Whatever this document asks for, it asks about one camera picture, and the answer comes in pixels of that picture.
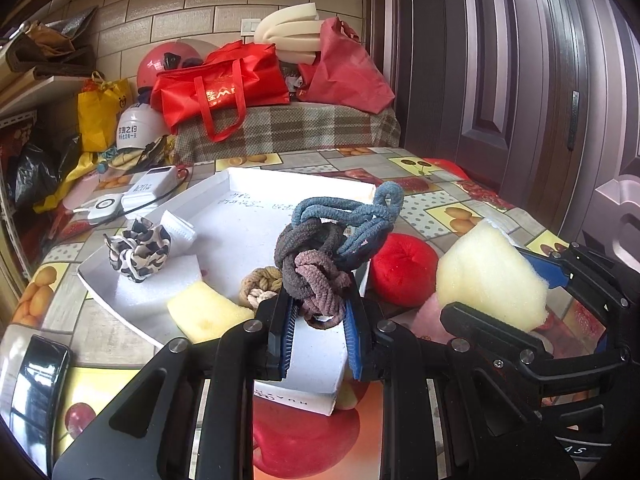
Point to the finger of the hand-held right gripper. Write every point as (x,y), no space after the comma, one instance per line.
(552,267)
(492,327)

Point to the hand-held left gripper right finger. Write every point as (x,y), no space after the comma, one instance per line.
(356,347)

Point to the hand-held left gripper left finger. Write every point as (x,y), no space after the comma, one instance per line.
(285,345)

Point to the pale foam sponge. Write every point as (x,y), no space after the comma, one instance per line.
(490,275)

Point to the yellow sponge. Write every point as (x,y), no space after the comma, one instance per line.
(205,312)

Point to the red plush apple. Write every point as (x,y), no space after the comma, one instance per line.
(400,270)

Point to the white cardboard tray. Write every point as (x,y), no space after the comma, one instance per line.
(240,240)

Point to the white face mask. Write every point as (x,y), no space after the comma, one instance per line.
(177,230)

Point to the leopard print scrunchie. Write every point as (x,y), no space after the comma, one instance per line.
(135,255)

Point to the brown embossed metal door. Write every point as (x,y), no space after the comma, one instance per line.
(615,110)

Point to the large white power bank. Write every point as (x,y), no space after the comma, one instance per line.
(150,187)

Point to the brown plaid cloth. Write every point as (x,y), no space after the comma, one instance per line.
(300,130)

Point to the small white power bank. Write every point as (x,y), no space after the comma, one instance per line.
(102,208)

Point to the brown panelled door leaf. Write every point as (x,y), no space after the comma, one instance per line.
(450,60)

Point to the black smartphone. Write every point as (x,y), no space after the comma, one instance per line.
(35,375)

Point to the pink round pad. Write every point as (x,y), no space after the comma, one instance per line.
(85,191)

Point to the white helmet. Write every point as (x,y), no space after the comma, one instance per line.
(137,127)

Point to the red tote bag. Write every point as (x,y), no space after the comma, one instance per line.
(225,85)

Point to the red plastic bag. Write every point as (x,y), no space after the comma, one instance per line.
(345,75)

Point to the yellow shopping bag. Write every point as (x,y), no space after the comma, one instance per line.
(100,115)

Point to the black plastic bag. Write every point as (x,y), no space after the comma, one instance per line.
(35,170)

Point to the red helmet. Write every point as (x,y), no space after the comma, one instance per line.
(160,62)

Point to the cream foam strips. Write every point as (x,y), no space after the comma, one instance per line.
(285,30)

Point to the metal storage shelf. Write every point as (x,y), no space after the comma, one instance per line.
(30,90)

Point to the white wall switch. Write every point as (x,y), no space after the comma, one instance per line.
(249,26)

